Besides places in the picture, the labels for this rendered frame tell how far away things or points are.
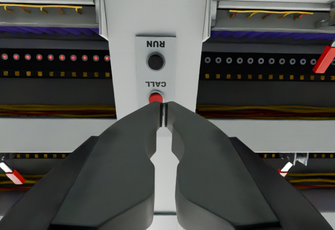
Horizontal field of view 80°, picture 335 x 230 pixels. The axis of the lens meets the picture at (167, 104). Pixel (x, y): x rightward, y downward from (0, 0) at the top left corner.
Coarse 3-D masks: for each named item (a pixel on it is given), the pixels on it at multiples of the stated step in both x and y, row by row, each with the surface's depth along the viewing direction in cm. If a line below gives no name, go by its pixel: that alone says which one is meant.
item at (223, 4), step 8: (224, 0) 23; (232, 0) 23; (264, 8) 23; (272, 8) 23; (280, 8) 23; (288, 8) 23; (296, 8) 23; (304, 8) 23; (312, 8) 23; (320, 8) 23; (328, 8) 23
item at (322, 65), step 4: (332, 44) 23; (328, 48) 24; (332, 48) 23; (324, 52) 24; (328, 52) 24; (332, 52) 24; (320, 56) 25; (324, 56) 24; (328, 56) 24; (332, 56) 24; (320, 60) 25; (324, 60) 24; (328, 60) 24; (332, 60) 24; (316, 64) 25; (320, 64) 25; (324, 64) 25; (328, 64) 25; (316, 68) 25; (320, 68) 25; (324, 68) 25; (316, 72) 25; (320, 72) 25
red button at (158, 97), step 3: (153, 93) 22; (156, 93) 22; (150, 96) 22; (153, 96) 22; (156, 96) 22; (159, 96) 22; (150, 99) 22; (153, 99) 22; (156, 99) 22; (159, 99) 22; (162, 99) 23; (150, 102) 23
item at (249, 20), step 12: (216, 12) 25; (228, 12) 25; (240, 12) 25; (252, 12) 25; (264, 12) 26; (276, 12) 24; (288, 12) 24; (300, 12) 24; (312, 12) 24; (324, 12) 26; (216, 24) 26; (228, 24) 26; (240, 24) 26; (252, 24) 26; (264, 24) 26; (276, 24) 26; (288, 24) 26; (300, 24) 26; (312, 24) 26
